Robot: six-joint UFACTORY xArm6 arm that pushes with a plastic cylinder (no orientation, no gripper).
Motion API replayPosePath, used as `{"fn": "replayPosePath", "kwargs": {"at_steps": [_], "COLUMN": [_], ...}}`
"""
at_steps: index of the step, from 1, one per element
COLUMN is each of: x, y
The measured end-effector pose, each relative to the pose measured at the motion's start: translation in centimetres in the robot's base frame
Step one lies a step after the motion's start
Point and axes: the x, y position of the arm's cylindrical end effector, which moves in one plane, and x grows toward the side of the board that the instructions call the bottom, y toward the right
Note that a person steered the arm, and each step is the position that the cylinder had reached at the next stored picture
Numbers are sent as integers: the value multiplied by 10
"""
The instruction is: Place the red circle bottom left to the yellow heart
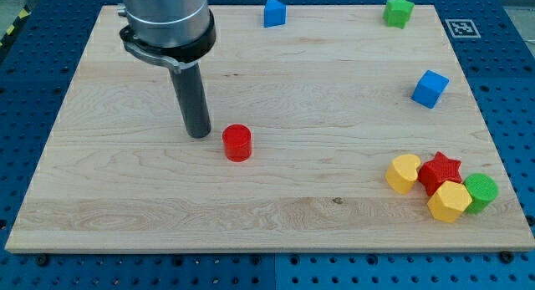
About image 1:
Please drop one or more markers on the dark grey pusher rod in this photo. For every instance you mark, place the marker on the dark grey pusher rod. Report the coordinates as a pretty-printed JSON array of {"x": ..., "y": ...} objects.
[{"x": 192, "y": 101}]

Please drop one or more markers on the blue cube block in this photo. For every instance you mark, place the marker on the blue cube block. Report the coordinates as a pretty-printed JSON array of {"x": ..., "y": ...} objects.
[{"x": 429, "y": 89}]

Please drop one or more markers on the blue pentagon block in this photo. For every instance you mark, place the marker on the blue pentagon block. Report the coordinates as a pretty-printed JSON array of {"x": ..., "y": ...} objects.
[{"x": 274, "y": 13}]

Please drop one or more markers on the wooden board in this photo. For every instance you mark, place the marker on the wooden board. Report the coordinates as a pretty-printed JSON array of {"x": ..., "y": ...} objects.
[{"x": 327, "y": 98}]

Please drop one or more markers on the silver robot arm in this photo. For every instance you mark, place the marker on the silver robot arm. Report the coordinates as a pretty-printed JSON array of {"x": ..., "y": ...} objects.
[{"x": 174, "y": 34}]

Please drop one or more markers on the green star block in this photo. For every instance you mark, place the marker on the green star block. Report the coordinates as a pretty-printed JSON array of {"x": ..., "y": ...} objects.
[{"x": 397, "y": 13}]

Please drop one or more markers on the red star block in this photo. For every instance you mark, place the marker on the red star block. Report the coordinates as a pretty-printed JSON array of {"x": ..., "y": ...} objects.
[{"x": 437, "y": 171}]

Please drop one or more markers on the green cylinder block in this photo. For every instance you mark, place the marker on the green cylinder block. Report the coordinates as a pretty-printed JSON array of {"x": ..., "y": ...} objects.
[{"x": 482, "y": 189}]

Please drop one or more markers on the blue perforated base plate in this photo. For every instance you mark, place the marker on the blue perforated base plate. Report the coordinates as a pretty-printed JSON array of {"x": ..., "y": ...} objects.
[{"x": 38, "y": 62}]

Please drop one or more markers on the white fiducial marker tag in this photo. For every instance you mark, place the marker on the white fiducial marker tag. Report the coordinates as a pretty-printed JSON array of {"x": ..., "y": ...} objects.
[{"x": 462, "y": 28}]

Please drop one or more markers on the red cylinder block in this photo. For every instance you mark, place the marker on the red cylinder block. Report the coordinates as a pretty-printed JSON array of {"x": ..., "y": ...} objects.
[{"x": 237, "y": 141}]

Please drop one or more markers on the yellow hexagon block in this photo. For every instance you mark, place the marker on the yellow hexagon block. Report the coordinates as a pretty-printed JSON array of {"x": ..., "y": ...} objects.
[{"x": 449, "y": 201}]

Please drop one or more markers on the yellow heart block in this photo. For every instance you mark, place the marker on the yellow heart block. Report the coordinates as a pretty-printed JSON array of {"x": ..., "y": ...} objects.
[{"x": 402, "y": 173}]

